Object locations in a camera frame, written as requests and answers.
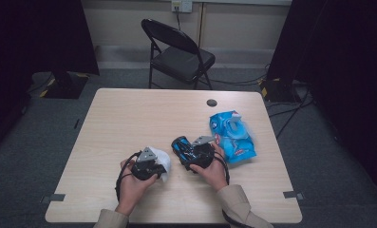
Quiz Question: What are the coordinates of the hand-held gripper cable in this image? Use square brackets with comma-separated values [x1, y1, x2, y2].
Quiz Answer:
[212, 149, 251, 228]
[114, 150, 143, 202]

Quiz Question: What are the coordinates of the blue wet wipe packet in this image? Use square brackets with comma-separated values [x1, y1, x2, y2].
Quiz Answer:
[209, 109, 258, 164]

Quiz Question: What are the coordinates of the white wall socket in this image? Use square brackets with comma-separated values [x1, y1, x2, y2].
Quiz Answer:
[171, 0, 194, 13]

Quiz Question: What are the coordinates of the thin wall conduit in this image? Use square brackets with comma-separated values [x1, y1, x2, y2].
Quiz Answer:
[197, 2, 207, 48]

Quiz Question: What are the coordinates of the grey tape strip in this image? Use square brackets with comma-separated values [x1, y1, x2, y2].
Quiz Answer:
[40, 193, 66, 204]
[283, 190, 305, 201]

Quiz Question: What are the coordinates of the left hand-held gripper cable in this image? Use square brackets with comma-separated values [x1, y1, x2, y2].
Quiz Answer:
[114, 150, 143, 202]

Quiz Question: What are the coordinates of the person's right hand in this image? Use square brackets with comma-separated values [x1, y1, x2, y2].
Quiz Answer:
[189, 142, 230, 193]

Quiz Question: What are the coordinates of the black floor cable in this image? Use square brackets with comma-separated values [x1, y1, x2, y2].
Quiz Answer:
[204, 63, 315, 141]

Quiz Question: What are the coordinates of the right hand-held gripper cable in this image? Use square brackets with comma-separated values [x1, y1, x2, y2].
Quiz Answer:
[212, 149, 251, 228]

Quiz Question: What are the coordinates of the person's left hand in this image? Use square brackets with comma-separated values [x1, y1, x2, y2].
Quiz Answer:
[114, 158, 159, 218]

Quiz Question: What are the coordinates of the black curtain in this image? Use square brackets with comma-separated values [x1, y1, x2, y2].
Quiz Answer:
[266, 0, 377, 203]
[0, 0, 100, 160]

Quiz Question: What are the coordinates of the black stand base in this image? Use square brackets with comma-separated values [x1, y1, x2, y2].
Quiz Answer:
[38, 70, 90, 100]
[259, 77, 304, 104]

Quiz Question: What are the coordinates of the blue toy car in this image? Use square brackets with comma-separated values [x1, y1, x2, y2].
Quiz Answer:
[171, 135, 203, 169]

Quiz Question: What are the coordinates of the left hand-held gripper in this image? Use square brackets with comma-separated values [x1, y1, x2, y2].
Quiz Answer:
[131, 146, 167, 181]

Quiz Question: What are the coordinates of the black folding chair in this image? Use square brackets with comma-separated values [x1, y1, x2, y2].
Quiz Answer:
[141, 18, 217, 90]

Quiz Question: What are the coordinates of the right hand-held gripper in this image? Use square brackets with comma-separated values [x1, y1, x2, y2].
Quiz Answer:
[183, 135, 217, 172]

